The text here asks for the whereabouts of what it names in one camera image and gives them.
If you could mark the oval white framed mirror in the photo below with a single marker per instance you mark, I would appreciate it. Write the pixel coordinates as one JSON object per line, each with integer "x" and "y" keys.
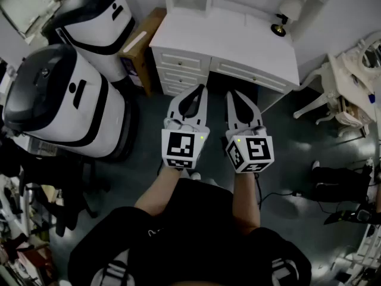
{"x": 372, "y": 54}

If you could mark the brown cardboard box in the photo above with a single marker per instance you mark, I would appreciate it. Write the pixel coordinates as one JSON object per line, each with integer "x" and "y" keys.
{"x": 143, "y": 43}

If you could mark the person's right forearm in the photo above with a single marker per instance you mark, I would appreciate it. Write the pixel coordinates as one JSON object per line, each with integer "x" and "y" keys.
{"x": 245, "y": 201}

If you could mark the person's white shoe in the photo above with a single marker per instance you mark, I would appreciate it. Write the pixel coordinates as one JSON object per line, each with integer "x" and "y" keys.
{"x": 195, "y": 176}

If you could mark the black office chair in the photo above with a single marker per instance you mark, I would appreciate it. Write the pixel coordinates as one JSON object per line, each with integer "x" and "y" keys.
{"x": 59, "y": 183}

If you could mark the black electronic device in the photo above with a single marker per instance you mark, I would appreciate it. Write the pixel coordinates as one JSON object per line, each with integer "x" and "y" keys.
{"x": 348, "y": 217}

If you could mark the white and black wheeled robot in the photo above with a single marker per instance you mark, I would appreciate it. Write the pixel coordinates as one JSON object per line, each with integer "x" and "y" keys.
{"x": 68, "y": 100}
{"x": 98, "y": 25}

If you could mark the person's black shirt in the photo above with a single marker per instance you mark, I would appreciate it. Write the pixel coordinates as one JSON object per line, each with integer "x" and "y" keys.
{"x": 190, "y": 243}

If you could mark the white brass desk lamp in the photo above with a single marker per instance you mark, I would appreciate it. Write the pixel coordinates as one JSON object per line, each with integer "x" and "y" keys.
{"x": 290, "y": 9}

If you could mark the person's left forearm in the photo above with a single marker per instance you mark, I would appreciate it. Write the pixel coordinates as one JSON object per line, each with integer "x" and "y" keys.
{"x": 159, "y": 195}

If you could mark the white desk with drawers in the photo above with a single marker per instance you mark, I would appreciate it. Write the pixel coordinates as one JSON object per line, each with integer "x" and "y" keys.
{"x": 223, "y": 36}

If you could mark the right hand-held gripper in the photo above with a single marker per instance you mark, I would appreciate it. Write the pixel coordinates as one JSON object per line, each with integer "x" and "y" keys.
{"x": 253, "y": 150}

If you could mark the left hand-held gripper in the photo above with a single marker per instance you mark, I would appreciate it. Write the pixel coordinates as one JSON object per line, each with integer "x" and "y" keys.
{"x": 178, "y": 143}

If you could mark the white metal rack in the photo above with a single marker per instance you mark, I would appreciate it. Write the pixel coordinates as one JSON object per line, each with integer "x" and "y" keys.
{"x": 366, "y": 249}

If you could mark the wide white desk drawer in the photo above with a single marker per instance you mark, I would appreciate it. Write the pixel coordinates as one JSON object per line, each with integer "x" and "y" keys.
{"x": 250, "y": 76}

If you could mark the small blue object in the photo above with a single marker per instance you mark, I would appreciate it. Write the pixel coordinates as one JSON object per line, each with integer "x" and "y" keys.
{"x": 371, "y": 98}

